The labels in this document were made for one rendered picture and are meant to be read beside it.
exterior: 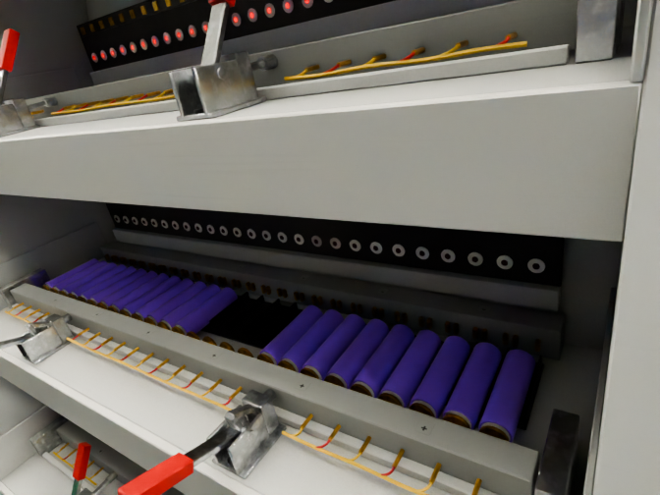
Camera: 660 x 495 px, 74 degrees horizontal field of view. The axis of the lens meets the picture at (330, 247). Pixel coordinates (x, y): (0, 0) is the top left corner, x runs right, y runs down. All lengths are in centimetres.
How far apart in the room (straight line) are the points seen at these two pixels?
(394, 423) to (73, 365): 30
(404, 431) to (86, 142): 25
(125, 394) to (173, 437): 7
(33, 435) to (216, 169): 56
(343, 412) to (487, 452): 8
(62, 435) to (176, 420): 37
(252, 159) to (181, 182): 6
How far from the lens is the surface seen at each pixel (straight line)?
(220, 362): 33
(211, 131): 21
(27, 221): 65
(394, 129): 16
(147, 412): 36
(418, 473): 26
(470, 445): 25
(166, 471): 26
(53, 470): 69
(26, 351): 49
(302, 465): 28
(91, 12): 71
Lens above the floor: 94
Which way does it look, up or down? 13 degrees down
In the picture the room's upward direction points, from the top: 2 degrees counter-clockwise
